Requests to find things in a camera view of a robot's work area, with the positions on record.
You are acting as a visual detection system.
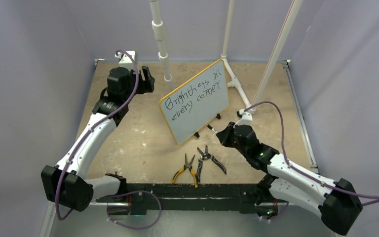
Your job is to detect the white PVC pipe frame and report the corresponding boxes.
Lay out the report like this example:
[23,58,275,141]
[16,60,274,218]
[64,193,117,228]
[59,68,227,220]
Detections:
[149,0,304,114]

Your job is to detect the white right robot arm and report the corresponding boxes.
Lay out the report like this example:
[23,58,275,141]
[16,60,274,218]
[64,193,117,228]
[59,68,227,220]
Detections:
[216,122,363,236]

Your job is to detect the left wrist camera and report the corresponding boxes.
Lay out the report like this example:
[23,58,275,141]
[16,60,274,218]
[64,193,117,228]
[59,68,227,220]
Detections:
[114,50,138,71]

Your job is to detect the black whiteboard stand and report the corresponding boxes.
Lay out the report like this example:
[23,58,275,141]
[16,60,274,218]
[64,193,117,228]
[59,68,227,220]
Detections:
[193,114,221,138]

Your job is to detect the yellow handled needle-nose pliers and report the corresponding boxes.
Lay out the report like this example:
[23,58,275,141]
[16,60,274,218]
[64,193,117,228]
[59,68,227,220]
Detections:
[172,153,199,190]

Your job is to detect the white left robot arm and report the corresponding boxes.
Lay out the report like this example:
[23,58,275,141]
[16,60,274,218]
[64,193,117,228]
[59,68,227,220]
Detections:
[41,66,155,212]

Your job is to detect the yellow framed whiteboard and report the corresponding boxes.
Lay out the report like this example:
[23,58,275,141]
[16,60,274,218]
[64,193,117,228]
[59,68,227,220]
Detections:
[158,59,229,145]

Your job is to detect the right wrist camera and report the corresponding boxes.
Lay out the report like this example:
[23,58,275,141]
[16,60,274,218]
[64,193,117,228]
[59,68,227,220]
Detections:
[235,109,253,126]

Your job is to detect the black base bar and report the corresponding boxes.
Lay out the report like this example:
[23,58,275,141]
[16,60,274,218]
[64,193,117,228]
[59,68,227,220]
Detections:
[124,183,275,215]

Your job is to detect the aluminium table edge rail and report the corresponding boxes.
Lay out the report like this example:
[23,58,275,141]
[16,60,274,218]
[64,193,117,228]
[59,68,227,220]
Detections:
[281,59,345,237]

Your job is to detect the black grey wire stripper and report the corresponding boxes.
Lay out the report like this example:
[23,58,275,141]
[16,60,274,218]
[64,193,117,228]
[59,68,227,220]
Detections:
[195,145,227,183]

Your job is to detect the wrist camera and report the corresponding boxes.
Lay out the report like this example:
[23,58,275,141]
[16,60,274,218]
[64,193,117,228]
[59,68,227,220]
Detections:
[114,50,138,71]
[235,109,253,126]

